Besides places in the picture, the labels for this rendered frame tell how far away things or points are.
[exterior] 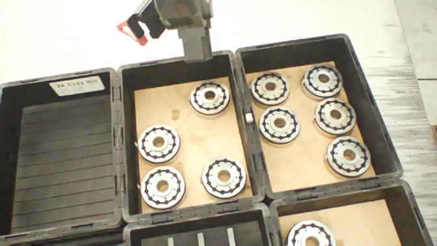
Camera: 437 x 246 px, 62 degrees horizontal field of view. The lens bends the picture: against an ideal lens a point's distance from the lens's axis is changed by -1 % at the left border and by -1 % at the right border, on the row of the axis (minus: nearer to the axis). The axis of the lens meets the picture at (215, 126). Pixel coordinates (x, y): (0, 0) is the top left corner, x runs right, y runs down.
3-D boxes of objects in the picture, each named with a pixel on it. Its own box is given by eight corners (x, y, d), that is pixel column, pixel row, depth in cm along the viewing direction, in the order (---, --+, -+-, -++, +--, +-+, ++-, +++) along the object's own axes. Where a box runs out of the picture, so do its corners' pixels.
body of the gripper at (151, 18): (175, 8, 80) (201, 6, 75) (151, 40, 76) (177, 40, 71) (160, -18, 76) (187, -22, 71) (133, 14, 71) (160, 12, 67)
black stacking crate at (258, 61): (233, 75, 104) (233, 50, 94) (335, 60, 105) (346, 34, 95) (263, 213, 86) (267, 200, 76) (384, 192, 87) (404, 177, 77)
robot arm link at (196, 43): (209, -3, 60) (158, 4, 61) (216, 67, 64) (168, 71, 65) (217, -5, 71) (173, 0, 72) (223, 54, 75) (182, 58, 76)
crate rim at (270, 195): (233, 54, 96) (233, 48, 93) (344, 38, 97) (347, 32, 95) (266, 203, 78) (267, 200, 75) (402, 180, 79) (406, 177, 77)
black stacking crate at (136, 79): (128, 91, 103) (117, 67, 93) (232, 75, 104) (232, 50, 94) (136, 233, 85) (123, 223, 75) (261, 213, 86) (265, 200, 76)
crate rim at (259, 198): (118, 71, 94) (116, 65, 92) (233, 54, 96) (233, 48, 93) (125, 226, 76) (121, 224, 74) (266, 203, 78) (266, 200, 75)
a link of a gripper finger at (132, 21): (139, 25, 83) (168, 24, 77) (121, 47, 80) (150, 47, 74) (121, 0, 78) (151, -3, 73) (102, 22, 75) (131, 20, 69)
